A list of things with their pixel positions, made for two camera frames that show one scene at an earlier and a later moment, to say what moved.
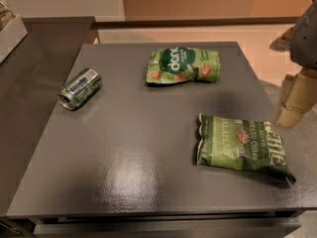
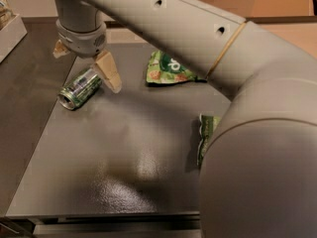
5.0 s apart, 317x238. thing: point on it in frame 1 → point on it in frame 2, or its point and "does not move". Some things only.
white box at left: x=11 y=36 does not move
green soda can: x=81 y=89 does not move
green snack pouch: x=176 y=64 does not move
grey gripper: x=306 y=40 → x=82 y=41
